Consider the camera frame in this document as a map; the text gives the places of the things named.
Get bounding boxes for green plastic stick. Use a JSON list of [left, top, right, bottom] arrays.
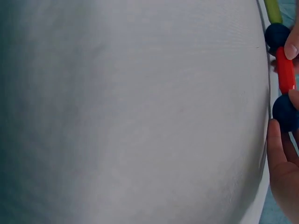
[[263, 0, 284, 25]]

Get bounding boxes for red plastic stick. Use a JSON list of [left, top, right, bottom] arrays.
[[275, 46, 298, 97]]

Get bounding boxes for dark blue ball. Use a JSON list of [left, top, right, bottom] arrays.
[[264, 22, 292, 54], [272, 94, 299, 133]]

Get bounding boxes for person's right hand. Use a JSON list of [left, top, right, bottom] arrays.
[[267, 25, 299, 224]]

